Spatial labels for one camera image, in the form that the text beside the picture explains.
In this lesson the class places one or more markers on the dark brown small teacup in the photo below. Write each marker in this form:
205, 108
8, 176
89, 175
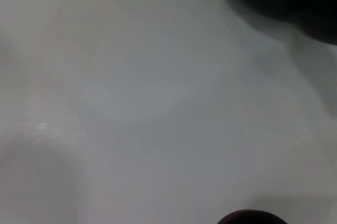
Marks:
250, 219

